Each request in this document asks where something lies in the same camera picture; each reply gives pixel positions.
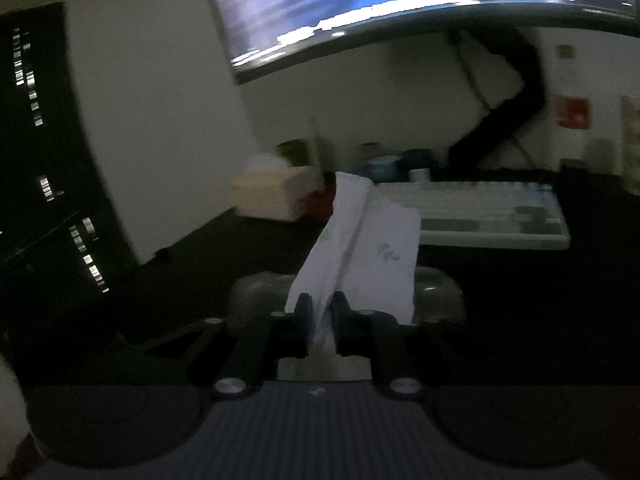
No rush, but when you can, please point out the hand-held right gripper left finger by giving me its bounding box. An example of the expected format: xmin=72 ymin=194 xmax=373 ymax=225
xmin=120 ymin=292 xmax=314 ymax=397

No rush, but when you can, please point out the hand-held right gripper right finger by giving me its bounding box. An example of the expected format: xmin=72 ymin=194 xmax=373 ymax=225
xmin=331 ymin=291 xmax=501 ymax=397

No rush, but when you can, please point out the clear plastic container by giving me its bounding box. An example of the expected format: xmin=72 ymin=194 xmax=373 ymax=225
xmin=227 ymin=267 xmax=468 ymax=342

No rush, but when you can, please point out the white paper sheet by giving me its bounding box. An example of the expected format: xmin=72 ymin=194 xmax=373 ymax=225
xmin=285 ymin=171 xmax=421 ymax=347

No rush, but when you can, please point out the red cup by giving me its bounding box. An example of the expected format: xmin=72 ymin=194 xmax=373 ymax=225
xmin=302 ymin=187 xmax=336 ymax=221

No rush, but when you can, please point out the beige tissue box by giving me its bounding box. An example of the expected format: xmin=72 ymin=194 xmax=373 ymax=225
xmin=231 ymin=155 xmax=313 ymax=221

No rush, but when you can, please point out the blue jar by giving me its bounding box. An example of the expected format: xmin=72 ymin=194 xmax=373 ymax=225
xmin=367 ymin=155 xmax=403 ymax=182

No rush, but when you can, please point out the dark green object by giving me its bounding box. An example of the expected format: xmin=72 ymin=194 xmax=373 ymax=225
xmin=277 ymin=140 xmax=308 ymax=167

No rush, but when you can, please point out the white and blue keyboard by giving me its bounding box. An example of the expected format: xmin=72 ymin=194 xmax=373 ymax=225
xmin=370 ymin=180 xmax=572 ymax=250

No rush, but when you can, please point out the dark window pane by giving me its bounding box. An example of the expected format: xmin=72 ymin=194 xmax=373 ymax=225
xmin=0 ymin=2 xmax=137 ymax=311

